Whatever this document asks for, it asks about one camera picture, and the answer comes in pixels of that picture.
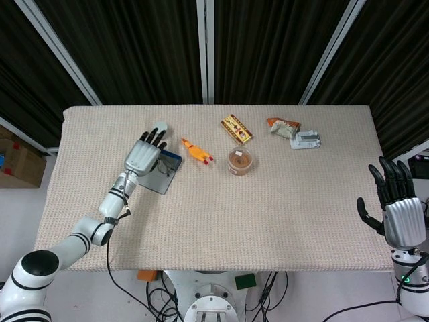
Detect yellow rubber chicken toy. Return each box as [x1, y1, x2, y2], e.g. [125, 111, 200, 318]
[180, 136, 215, 165]

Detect yellow red card box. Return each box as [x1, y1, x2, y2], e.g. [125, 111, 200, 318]
[220, 114, 255, 146]

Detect clear jar of rubber bands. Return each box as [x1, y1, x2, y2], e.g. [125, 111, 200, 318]
[227, 146, 254, 176]

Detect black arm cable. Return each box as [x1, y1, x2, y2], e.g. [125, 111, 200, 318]
[323, 299, 403, 322]
[106, 231, 184, 322]

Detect brown cardboard box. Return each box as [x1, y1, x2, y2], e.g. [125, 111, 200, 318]
[0, 125, 47, 189]

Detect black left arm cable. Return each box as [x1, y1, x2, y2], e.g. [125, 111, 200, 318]
[106, 231, 184, 322]

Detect dark green rectangular block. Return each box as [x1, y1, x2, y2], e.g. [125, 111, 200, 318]
[234, 273, 257, 291]

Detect white grey plastic device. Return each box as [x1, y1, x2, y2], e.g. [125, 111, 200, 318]
[289, 130, 323, 150]

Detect black equipment with purple light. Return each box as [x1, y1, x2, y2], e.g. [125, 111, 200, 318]
[408, 154, 429, 178]

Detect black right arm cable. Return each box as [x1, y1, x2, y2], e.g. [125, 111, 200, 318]
[323, 299, 403, 322]

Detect blue glasses case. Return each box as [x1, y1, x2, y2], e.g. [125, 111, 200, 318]
[135, 149, 184, 195]

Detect black floor cable tangle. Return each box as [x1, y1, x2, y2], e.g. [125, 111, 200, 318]
[246, 270, 289, 322]
[145, 271, 185, 322]

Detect black eyeglasses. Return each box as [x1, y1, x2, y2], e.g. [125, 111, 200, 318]
[156, 160, 178, 177]

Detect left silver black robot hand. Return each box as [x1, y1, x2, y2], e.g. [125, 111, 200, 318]
[123, 127, 168, 178]

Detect crumpled orange snack bag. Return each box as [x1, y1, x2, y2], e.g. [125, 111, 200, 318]
[266, 117, 302, 139]

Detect white frame post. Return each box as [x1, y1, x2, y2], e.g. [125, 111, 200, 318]
[299, 0, 368, 105]
[196, 0, 215, 104]
[15, 0, 103, 105]

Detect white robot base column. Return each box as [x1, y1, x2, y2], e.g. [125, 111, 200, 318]
[162, 270, 255, 322]

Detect black pleated curtain panel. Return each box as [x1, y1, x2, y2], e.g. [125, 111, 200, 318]
[0, 0, 93, 148]
[308, 0, 429, 158]
[33, 0, 204, 105]
[213, 0, 353, 105]

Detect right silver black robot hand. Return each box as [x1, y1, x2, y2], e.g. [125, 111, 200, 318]
[357, 156, 427, 250]

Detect beige woven table cloth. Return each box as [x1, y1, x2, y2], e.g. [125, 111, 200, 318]
[33, 105, 396, 272]

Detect white low frame rail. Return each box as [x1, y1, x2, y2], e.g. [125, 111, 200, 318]
[391, 139, 429, 162]
[0, 115, 57, 156]

